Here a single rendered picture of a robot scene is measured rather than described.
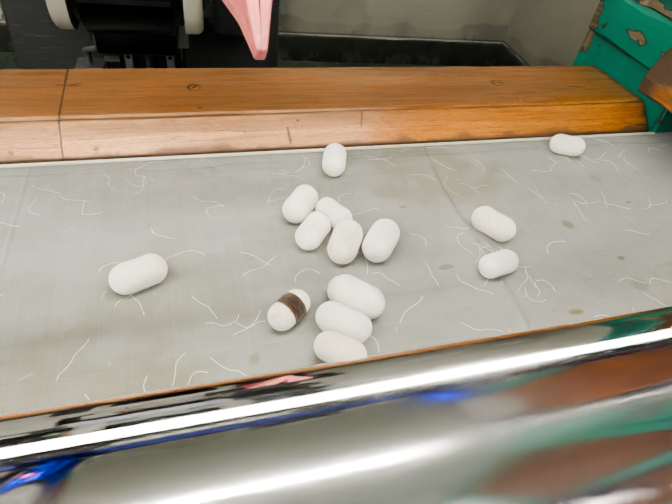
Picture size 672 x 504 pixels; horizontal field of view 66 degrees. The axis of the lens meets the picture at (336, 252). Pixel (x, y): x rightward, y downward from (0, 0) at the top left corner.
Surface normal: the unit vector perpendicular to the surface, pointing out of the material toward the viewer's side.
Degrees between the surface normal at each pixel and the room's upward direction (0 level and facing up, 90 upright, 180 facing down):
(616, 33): 90
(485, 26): 89
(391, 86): 0
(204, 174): 0
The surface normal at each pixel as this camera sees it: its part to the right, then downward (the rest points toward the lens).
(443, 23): 0.20, 0.67
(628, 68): -0.95, 0.08
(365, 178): 0.11, -0.73
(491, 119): 0.27, -0.03
